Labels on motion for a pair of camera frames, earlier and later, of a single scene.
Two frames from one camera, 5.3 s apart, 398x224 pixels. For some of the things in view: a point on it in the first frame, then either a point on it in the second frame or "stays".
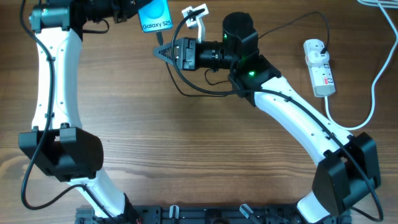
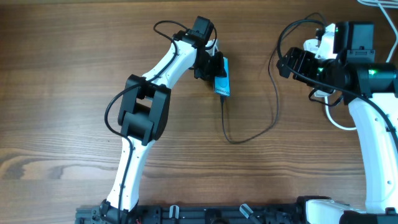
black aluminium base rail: (211, 214) stays
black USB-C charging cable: (225, 94) to (273, 83)
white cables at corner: (383, 4) stays
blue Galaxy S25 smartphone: (155, 15) to (222, 84)
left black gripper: (127, 10) to (218, 71)
